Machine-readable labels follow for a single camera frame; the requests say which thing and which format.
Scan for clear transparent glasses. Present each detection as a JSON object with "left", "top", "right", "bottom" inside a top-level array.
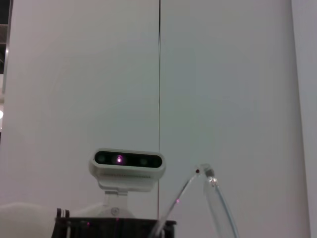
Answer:
[{"left": 151, "top": 163, "right": 240, "bottom": 238}]

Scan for black robot torso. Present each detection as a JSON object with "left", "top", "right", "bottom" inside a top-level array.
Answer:
[{"left": 53, "top": 216, "right": 178, "bottom": 238}]

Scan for silver head depth camera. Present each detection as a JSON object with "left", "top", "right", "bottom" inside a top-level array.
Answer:
[{"left": 89, "top": 148, "right": 166, "bottom": 193}]

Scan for silver head camera mount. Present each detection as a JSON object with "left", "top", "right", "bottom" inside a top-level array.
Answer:
[{"left": 98, "top": 189, "right": 136, "bottom": 219}]

